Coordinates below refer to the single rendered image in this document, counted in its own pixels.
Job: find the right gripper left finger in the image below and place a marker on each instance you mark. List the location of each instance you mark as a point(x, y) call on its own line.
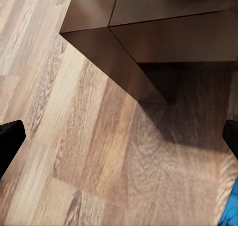
point(12, 136)

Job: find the sandal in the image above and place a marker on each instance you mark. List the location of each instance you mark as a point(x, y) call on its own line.
point(230, 214)

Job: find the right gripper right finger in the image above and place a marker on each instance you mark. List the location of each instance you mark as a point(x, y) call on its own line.
point(230, 135)

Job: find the bed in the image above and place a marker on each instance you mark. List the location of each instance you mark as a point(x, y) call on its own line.
point(141, 44)

